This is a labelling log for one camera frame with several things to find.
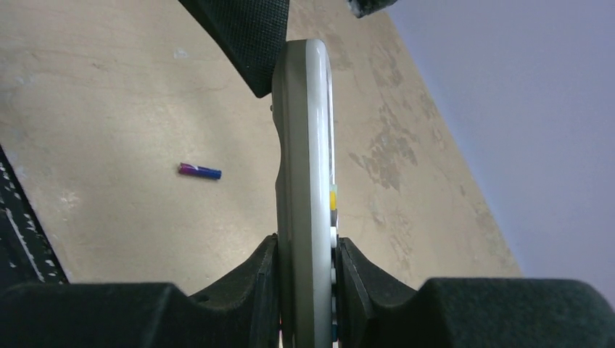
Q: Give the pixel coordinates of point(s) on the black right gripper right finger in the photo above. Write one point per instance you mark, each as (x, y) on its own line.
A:
(377, 310)

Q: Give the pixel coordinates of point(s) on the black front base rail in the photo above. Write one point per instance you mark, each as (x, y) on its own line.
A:
(26, 253)

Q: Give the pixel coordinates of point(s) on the white universal AC remote control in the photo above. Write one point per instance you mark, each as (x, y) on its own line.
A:
(302, 107)

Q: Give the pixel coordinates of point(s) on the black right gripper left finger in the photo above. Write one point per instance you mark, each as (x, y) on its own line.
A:
(239, 310)

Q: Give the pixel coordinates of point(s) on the blue purple AAA battery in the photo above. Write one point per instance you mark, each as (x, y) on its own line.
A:
(198, 171)

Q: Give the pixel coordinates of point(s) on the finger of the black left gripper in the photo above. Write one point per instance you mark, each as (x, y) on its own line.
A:
(251, 33)
(363, 8)

